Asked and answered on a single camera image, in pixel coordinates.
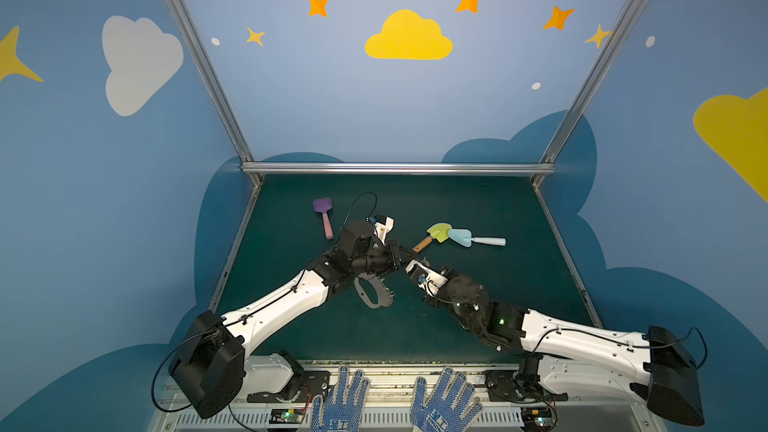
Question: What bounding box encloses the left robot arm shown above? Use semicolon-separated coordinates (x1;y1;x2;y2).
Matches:
168;221;419;419

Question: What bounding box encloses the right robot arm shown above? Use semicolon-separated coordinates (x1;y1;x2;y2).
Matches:
410;263;705;426

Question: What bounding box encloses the light blue toy shovel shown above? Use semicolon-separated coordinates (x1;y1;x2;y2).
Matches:
448;228;507;248

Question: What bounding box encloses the purple pink toy spatula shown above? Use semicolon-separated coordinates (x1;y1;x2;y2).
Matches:
313;197;334;240

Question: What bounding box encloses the right blue dotted work glove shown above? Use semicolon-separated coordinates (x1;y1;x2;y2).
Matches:
410;367;483;432

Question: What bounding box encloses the blue dotted work glove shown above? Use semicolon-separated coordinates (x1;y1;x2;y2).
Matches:
410;367;483;432
310;366;370;432

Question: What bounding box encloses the left blue dotted work glove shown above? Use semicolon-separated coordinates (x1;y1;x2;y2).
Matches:
310;366;370;432

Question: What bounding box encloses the right controller board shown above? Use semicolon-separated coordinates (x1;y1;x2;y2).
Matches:
521;408;557;432

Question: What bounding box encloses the controller board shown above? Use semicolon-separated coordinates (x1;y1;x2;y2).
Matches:
521;408;557;432
268;408;306;426

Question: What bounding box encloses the left controller board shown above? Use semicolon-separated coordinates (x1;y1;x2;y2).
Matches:
268;408;306;426

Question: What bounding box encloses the green toy shovel wooden handle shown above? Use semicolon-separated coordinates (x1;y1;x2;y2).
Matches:
412;223;452;253

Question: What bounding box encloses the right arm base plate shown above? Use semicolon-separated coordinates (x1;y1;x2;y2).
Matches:
483;369;569;404

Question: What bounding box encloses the aluminium frame rear bar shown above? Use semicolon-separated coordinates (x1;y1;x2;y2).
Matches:
241;162;556;176

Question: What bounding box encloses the aluminium frame right post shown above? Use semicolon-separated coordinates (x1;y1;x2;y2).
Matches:
531;0;650;189

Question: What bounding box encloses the aluminium frame post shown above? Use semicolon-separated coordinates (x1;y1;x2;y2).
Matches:
164;0;254;166
531;0;650;189

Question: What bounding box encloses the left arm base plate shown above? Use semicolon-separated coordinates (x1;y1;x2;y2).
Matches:
247;370;331;403

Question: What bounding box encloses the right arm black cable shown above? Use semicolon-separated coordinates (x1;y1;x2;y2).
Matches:
527;325;709;373

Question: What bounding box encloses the aluminium frame left post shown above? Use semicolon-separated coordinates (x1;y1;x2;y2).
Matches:
164;0;254;166

